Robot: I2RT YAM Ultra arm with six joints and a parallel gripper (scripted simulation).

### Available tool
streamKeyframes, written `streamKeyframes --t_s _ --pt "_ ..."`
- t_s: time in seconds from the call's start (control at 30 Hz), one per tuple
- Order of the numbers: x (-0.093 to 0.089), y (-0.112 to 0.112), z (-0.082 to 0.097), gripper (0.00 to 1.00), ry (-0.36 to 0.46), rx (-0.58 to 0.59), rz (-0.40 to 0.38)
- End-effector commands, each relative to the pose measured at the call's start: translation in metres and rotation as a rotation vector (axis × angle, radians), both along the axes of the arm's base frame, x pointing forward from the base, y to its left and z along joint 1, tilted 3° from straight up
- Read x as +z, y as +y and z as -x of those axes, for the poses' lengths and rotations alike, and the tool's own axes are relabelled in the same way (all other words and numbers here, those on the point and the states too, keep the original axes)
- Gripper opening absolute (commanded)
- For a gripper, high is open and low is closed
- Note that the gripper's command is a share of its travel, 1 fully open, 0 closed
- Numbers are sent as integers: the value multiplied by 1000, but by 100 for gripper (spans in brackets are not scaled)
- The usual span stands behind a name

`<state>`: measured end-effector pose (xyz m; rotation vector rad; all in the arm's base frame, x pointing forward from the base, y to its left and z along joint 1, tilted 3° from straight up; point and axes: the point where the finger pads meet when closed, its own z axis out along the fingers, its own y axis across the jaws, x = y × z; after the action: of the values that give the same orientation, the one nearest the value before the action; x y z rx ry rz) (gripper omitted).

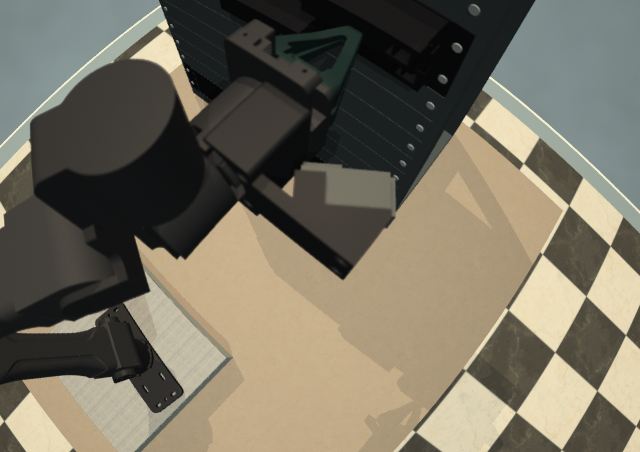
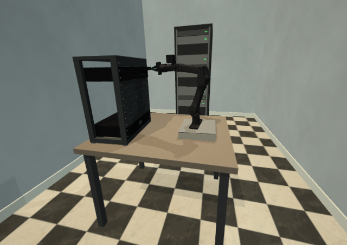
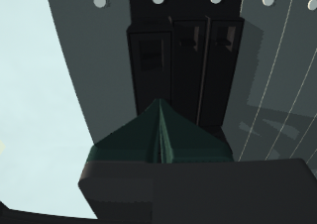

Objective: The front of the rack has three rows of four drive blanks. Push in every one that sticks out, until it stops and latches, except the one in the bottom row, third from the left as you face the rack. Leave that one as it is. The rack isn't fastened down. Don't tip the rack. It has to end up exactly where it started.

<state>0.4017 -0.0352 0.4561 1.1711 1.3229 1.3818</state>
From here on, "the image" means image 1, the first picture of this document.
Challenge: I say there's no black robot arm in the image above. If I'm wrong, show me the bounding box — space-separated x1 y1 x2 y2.
0 59 396 413

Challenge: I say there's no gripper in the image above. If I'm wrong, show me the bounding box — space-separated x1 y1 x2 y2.
190 19 363 162

